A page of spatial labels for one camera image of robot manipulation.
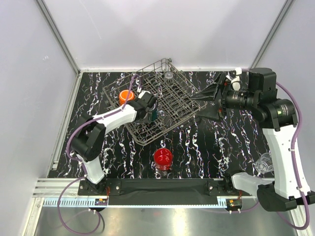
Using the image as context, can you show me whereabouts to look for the grey wire dish rack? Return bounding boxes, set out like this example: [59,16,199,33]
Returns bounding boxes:
[115,59,207,146]

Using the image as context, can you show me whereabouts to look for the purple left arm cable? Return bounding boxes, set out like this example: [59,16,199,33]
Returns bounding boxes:
[56,73,143,234]

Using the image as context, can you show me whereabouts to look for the clear wine glass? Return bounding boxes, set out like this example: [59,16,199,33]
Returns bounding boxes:
[254,152,274,174]

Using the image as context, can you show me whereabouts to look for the dark green mug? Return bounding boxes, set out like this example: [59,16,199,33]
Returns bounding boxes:
[151,108,158,122]

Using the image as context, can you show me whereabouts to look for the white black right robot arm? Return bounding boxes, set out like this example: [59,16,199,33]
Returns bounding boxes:
[191,68,315,212]

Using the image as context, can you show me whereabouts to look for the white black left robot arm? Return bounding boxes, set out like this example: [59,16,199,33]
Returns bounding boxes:
[66,97,157,195]

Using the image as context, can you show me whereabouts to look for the clear plastic cup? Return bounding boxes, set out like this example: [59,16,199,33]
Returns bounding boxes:
[164,71,174,85]

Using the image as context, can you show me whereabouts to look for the orange plastic cup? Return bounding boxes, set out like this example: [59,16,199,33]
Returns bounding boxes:
[119,89,135,106]

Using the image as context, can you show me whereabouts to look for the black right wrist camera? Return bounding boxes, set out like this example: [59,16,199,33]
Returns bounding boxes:
[138,91,157,109]

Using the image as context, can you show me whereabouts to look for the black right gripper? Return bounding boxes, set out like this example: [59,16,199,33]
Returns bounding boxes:
[191,73,259,122]

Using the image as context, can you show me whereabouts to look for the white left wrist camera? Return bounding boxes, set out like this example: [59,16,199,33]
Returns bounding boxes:
[226,67,242,91]

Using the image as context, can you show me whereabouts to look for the red mug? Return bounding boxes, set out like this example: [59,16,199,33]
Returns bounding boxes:
[154,148,173,171]

